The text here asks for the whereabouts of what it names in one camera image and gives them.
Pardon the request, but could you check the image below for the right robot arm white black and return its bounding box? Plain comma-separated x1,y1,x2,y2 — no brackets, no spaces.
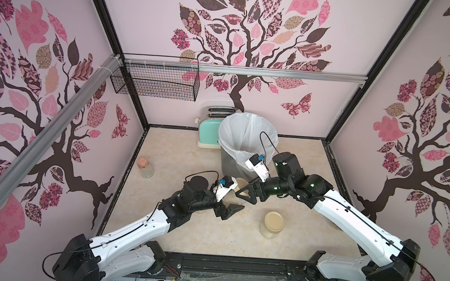
244,152,420,281

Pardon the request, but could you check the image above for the aluminium rail left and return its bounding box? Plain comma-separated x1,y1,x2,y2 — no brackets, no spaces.
0,55,122,207

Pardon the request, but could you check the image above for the aluminium rail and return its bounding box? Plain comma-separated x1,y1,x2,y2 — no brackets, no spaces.
0,55,122,207
125,58,368,84

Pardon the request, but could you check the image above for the small jar pink lid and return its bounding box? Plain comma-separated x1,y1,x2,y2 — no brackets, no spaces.
136,157,155,179

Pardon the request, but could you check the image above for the mint green toaster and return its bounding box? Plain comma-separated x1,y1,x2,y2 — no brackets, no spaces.
196,106,237,150

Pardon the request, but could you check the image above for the black wire basket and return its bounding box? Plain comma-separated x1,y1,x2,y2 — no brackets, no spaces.
110,53,201,102

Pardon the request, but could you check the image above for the aluminium rail back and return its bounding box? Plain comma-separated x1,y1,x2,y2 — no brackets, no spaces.
125,58,368,84

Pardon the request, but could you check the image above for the white trash bag liner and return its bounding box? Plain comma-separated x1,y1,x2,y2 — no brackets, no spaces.
218,112,279,168

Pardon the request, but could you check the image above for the glass jar tan lid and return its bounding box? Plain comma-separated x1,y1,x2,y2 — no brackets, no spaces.
234,178,249,201
259,211,285,239

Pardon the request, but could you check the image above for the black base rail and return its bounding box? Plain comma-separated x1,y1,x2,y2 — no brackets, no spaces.
120,252,342,281

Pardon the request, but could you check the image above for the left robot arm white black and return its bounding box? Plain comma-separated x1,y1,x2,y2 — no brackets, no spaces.
52,175,243,281

